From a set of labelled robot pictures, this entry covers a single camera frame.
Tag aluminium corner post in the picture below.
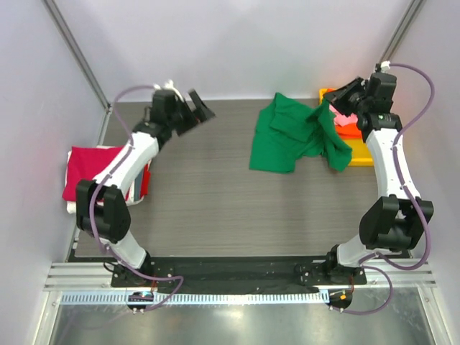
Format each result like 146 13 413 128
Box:
42 0 111 113
379 0 426 62

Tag red folded t-shirt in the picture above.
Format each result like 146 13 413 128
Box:
63 146 151 206

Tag green t-shirt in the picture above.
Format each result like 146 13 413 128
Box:
249 93 352 174

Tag white folded t-shirt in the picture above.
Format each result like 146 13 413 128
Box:
64 144 149 215

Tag white slotted cable duct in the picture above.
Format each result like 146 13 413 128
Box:
60 290 329 306

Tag left aluminium corner post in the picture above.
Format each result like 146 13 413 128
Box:
42 0 111 113

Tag aluminium frame rail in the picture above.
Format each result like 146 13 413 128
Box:
44 259 437 291

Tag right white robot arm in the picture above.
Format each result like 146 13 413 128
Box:
321 71 434 285

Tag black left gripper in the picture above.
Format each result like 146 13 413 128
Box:
167 91 215 137

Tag yellow plastic bin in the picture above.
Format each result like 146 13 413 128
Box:
317 88 373 172

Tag pink crumpled t-shirt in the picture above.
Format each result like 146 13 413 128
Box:
332 110 357 127

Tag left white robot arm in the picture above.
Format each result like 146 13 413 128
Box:
75 84 215 288

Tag orange t-shirt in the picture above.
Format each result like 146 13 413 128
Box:
335 123 362 139

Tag right aluminium corner post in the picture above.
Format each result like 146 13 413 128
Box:
379 0 426 62

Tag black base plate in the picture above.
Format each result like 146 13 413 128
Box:
110 255 368 293

